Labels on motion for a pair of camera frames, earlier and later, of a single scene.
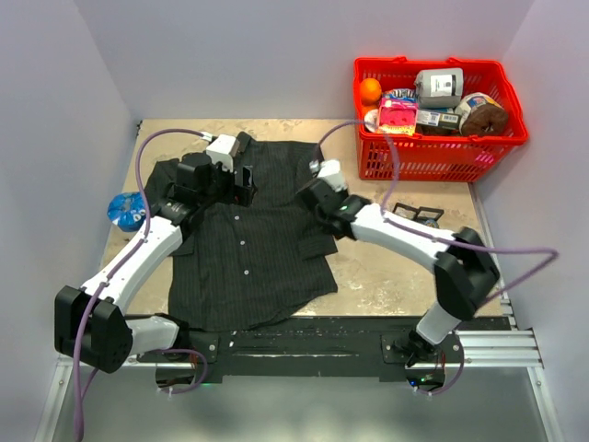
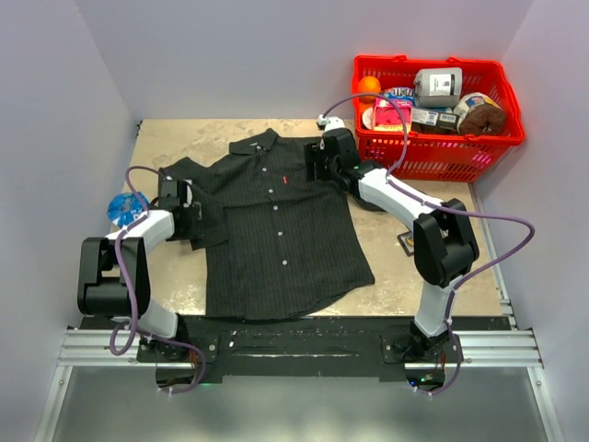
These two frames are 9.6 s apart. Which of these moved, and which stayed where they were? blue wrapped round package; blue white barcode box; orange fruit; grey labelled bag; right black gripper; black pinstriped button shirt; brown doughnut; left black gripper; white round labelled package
Moved: left black gripper; black pinstriped button shirt; right black gripper
Stayed: orange fruit; grey labelled bag; white round labelled package; brown doughnut; blue white barcode box; blue wrapped round package
